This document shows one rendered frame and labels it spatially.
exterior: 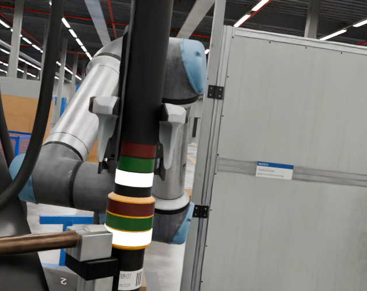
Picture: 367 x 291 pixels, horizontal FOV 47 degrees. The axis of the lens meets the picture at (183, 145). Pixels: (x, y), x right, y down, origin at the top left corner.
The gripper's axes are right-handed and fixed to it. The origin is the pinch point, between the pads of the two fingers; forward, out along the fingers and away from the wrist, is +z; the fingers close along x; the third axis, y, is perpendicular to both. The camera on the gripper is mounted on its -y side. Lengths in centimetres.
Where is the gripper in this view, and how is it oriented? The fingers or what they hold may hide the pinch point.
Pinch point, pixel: (141, 105)
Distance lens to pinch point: 36.0
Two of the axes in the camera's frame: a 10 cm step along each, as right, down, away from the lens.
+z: 1.2, 0.5, -9.9
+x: -9.9, -1.2, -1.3
